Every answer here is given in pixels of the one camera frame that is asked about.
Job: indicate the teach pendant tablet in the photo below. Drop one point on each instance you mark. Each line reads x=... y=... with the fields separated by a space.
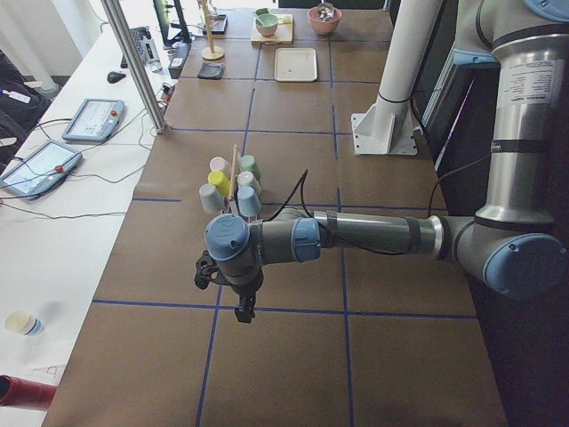
x=95 y=121
x=41 y=171

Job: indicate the large pink bowl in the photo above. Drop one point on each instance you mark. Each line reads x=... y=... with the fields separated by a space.
x=324 y=20

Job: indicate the blue cup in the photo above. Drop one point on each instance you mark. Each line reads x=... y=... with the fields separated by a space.
x=248 y=202

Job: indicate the white cup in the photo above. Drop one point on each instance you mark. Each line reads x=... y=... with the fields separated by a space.
x=248 y=179

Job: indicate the aluminium frame post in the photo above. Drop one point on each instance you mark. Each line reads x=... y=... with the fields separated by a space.
x=120 y=27

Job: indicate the pink cup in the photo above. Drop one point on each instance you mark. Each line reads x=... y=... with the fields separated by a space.
x=220 y=164

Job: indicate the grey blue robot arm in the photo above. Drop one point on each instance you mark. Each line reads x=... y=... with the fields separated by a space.
x=506 y=243

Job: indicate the wooden cutting board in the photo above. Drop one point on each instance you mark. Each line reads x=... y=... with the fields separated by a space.
x=283 y=34

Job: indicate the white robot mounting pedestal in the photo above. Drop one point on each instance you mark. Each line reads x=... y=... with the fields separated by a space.
x=386 y=128

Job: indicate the red cylinder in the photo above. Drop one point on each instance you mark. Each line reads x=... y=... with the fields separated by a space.
x=21 y=393

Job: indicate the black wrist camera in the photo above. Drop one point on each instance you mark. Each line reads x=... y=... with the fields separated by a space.
x=207 y=271

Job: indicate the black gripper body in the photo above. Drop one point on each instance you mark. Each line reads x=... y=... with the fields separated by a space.
x=247 y=290

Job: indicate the paper cup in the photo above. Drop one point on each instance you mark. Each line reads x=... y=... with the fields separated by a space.
x=24 y=323

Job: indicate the yellow cup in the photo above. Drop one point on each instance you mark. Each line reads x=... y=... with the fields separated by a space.
x=221 y=181

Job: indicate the lower teach pendant tablet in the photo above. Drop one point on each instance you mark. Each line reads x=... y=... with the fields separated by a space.
x=41 y=171

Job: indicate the black computer mouse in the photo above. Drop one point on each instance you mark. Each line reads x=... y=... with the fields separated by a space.
x=114 y=77

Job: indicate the white wire cup rack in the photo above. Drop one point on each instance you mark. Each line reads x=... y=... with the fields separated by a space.
x=230 y=199

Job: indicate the upper teach pendant tablet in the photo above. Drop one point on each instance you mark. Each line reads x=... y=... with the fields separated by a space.
x=95 y=121

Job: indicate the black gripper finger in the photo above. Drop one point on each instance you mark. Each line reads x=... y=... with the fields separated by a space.
x=249 y=314
x=241 y=315

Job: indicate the grey cup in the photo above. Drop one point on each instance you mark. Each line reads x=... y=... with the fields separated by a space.
x=210 y=198

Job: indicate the grey folded cloth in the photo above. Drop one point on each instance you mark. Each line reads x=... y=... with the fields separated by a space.
x=211 y=71

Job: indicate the green cup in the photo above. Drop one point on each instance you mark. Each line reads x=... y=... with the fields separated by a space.
x=248 y=163

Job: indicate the cream rabbit tray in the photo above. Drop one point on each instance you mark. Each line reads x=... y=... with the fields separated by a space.
x=295 y=65

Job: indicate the wooden stand with round base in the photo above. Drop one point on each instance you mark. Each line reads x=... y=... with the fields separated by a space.
x=212 y=51

